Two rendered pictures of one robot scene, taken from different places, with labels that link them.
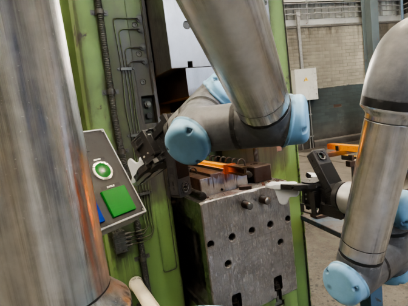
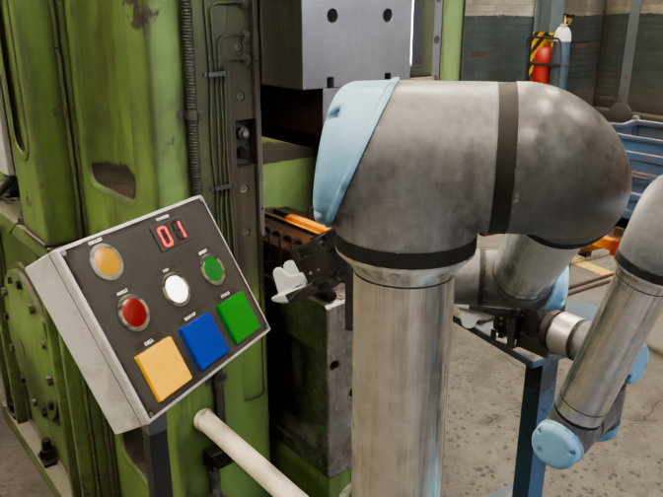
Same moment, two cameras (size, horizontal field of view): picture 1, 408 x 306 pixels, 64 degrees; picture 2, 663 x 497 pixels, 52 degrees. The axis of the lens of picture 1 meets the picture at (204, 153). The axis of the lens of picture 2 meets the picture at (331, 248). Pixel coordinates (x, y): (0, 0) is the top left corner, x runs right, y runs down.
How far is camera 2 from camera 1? 0.50 m
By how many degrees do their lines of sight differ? 17
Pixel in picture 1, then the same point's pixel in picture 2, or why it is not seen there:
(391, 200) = (627, 365)
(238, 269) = not seen: hidden behind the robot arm
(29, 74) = (446, 346)
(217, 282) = (336, 419)
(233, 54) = (546, 271)
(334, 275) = (548, 437)
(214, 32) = (542, 263)
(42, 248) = (429, 470)
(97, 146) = (199, 228)
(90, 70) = (160, 77)
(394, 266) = (607, 423)
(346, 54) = not seen: outside the picture
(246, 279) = not seen: hidden behind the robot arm
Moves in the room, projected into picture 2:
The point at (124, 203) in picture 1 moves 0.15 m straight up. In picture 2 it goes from (246, 321) to (242, 240)
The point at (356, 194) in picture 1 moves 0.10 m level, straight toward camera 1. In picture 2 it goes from (591, 355) to (602, 390)
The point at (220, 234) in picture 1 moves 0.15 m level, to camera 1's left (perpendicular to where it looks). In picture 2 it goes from (348, 351) to (282, 358)
